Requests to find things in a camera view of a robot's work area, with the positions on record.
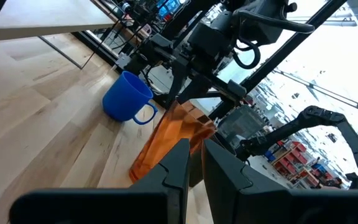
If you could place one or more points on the blue plastic mug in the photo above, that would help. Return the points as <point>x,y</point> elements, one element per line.
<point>124,98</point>

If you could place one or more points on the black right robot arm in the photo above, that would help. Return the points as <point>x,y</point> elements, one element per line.
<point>259,18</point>

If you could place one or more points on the wooden shelf with black legs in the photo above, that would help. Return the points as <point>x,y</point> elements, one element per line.
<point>42,18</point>

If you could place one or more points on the orange translucent faceted tumbler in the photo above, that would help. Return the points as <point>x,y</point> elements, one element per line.
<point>169,133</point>

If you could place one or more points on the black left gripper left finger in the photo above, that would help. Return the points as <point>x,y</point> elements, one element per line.
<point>154,199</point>

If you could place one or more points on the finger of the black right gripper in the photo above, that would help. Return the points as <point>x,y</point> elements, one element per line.
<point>179,77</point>
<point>197,90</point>

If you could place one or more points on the red storage bins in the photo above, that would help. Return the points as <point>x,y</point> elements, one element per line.
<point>292,158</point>

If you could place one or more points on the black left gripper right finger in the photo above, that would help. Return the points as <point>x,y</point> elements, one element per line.
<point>247,199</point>

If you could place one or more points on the black background robot arm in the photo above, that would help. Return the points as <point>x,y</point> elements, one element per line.
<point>322,119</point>

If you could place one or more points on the black aluminium table frame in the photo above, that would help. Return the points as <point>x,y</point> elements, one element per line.
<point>294,41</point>

